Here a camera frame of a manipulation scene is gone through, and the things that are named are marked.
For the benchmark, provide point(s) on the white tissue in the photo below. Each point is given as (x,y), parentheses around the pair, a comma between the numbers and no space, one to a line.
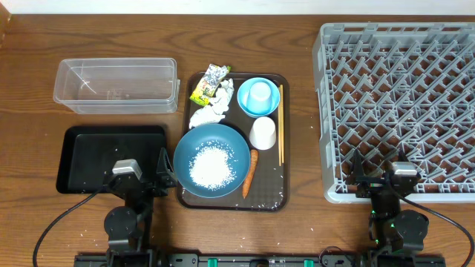
(218,105)

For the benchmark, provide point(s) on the brown serving tray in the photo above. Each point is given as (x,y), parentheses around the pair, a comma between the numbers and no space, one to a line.
(269,190)

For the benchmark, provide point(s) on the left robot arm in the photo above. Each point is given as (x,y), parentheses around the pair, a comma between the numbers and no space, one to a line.
(128,226)

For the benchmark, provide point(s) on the grey dishwasher rack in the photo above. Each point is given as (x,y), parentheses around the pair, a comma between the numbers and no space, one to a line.
(390,88)

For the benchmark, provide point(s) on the pile of white rice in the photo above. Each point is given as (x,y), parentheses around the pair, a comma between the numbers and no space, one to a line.
(211,167)

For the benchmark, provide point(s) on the green foil snack wrapper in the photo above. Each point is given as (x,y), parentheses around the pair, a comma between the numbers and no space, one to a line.
(208,84)

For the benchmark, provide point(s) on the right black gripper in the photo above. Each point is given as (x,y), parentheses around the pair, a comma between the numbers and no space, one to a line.
(371,185)

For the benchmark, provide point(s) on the light blue cup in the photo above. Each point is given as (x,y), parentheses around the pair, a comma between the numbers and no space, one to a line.
(259,98)

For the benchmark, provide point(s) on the white cup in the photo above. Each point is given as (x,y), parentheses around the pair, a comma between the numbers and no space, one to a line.
(263,133)

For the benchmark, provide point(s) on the clear plastic bin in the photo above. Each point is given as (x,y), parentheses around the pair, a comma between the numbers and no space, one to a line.
(117,85)

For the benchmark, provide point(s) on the light blue bowl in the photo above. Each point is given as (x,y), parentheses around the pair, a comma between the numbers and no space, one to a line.
(243,92)

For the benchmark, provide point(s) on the black plastic tray bin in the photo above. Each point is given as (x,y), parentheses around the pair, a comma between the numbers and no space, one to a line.
(90,152)

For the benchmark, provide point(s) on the dark blue plate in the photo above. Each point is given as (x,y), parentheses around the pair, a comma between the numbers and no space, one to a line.
(185,150)

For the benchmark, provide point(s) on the wooden chopstick right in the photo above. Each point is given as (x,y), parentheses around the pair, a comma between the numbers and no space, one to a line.
(283,121)

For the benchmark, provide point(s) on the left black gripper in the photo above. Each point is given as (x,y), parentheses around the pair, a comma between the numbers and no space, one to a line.
(168,182)

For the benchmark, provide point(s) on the orange carrot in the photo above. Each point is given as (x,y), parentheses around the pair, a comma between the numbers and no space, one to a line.
(249,177)

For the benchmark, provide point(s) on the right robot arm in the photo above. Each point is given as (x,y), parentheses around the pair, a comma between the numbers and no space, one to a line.
(398,234)

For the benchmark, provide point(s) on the wooden chopstick left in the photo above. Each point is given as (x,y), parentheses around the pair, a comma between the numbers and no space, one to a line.
(280,135)

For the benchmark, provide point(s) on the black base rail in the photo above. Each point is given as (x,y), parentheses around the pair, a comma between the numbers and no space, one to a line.
(193,260)

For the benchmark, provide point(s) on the wooden chopstick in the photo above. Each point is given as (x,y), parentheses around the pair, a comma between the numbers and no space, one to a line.
(280,135)
(283,121)

